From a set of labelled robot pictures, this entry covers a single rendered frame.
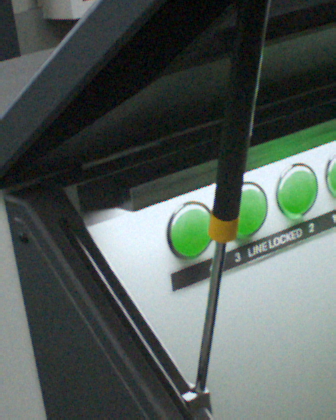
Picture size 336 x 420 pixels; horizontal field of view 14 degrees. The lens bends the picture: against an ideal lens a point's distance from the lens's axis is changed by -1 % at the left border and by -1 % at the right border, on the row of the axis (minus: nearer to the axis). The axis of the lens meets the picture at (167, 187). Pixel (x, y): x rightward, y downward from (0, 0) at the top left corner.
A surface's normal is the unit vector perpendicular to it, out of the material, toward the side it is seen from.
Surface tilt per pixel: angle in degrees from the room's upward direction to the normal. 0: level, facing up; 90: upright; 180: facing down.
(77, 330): 90
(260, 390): 90
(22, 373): 90
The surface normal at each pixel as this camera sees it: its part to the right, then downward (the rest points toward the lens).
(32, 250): -0.80, 0.28
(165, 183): 0.58, 0.15
